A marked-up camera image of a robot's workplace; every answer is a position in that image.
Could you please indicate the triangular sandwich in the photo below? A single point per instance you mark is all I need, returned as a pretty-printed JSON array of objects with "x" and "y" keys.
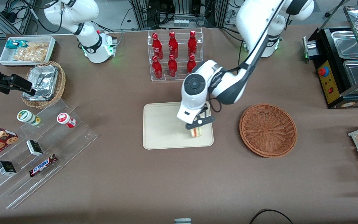
[{"x": 196, "y": 132}]

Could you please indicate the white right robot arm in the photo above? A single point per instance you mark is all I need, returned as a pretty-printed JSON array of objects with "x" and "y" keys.
[{"x": 82, "y": 21}]

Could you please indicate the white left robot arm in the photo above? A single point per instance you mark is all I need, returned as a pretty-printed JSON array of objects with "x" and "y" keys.
[{"x": 253, "y": 21}]

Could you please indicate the silver foil tray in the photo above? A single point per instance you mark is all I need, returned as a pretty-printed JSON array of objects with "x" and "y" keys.
[{"x": 43, "y": 81}]

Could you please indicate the beige plastic tray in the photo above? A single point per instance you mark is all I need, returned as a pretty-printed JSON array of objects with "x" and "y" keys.
[{"x": 160, "y": 127}]

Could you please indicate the light tan wicker basket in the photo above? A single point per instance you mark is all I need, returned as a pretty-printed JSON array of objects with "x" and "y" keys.
[{"x": 61, "y": 84}]

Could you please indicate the round brown wicker basket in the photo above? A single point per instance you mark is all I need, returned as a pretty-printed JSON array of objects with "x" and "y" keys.
[{"x": 267, "y": 130}]

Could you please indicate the white rectangular snack bin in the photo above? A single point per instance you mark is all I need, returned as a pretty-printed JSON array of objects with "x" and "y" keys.
[{"x": 6, "y": 59}]

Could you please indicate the clear bag of crackers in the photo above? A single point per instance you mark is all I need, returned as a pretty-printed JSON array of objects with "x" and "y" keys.
[{"x": 31, "y": 53}]

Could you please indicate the green lid white cup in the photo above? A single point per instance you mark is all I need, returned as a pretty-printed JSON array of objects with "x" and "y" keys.
[{"x": 26, "y": 116}]

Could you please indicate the clear acrylic bottle rack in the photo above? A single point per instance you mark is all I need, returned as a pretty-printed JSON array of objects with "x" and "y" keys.
[{"x": 180, "y": 77}]

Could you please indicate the teal snack packet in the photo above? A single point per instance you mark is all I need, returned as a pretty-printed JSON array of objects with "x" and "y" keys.
[{"x": 12, "y": 44}]

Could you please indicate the red cola bottle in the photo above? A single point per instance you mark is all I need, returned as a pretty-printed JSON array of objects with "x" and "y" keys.
[
  {"x": 173, "y": 45},
  {"x": 157, "y": 68},
  {"x": 172, "y": 67},
  {"x": 192, "y": 43},
  {"x": 157, "y": 46},
  {"x": 191, "y": 63}
]

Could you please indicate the red lid white cup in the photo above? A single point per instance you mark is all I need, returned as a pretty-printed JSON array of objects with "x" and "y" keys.
[{"x": 64, "y": 119}]

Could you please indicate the small black box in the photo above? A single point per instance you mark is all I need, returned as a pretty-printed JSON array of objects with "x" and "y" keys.
[
  {"x": 34, "y": 147},
  {"x": 6, "y": 168}
]

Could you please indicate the clear acrylic step display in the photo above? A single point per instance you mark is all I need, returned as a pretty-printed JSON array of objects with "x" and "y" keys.
[{"x": 70, "y": 140}]

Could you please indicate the Snickers chocolate bar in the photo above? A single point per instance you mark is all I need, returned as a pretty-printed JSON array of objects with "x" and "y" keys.
[{"x": 42, "y": 165}]

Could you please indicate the white power strip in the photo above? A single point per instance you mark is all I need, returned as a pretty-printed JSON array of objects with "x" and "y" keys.
[{"x": 181, "y": 22}]

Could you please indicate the grey box at table edge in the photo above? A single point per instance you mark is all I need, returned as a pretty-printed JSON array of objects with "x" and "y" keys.
[{"x": 182, "y": 221}]

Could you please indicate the black food warmer machine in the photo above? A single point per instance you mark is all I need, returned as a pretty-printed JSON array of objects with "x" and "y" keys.
[{"x": 329, "y": 81}]

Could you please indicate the dark grey left wrist camera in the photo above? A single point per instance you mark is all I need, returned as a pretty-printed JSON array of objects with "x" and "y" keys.
[{"x": 200, "y": 122}]

